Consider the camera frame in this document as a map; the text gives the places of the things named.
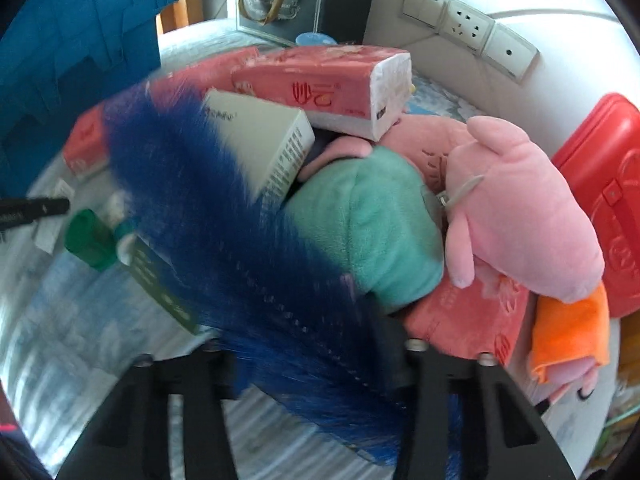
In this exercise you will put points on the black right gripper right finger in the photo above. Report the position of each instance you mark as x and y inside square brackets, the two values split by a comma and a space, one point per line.
[459, 418]

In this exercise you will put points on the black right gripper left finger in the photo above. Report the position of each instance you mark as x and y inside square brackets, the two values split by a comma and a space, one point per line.
[128, 436]

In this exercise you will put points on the pink tissue pack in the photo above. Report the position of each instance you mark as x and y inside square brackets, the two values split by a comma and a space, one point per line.
[487, 316]
[85, 150]
[355, 90]

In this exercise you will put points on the blue fluffy duster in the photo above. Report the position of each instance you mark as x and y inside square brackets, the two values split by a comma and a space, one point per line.
[309, 341]

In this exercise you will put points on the green printed box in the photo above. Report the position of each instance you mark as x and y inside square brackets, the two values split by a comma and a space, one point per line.
[147, 268]

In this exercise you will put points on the orange-dress pig plush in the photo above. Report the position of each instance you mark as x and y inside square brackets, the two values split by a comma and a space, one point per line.
[570, 343]

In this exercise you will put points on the green-dress pig plush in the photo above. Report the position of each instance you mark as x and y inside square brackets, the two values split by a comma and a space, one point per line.
[372, 214]

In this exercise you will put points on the pink pig plush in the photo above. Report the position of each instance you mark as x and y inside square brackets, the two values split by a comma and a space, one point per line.
[511, 213]

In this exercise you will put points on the black pen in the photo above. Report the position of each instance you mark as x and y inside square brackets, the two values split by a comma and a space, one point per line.
[15, 212]

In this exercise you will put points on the pink-face pig plush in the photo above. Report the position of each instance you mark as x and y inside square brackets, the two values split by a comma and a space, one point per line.
[426, 141]

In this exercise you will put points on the white cardboard box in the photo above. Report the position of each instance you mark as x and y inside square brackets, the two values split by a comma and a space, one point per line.
[270, 141]

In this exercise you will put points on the red plastic suitcase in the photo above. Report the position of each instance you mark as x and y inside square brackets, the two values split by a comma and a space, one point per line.
[600, 162]

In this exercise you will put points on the blue plastic crate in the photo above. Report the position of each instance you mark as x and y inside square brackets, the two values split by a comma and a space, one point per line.
[59, 58]

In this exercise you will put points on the dark green gift bag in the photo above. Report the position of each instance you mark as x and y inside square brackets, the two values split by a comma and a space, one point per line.
[284, 20]

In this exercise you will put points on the white single-hole wall plate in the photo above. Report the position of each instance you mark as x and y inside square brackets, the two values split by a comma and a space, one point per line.
[509, 53]

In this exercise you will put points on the white wall power socket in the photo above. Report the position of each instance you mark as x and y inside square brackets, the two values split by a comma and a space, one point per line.
[465, 26]

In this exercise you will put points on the white wall switch panel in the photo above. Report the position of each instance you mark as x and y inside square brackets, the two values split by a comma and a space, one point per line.
[427, 12]

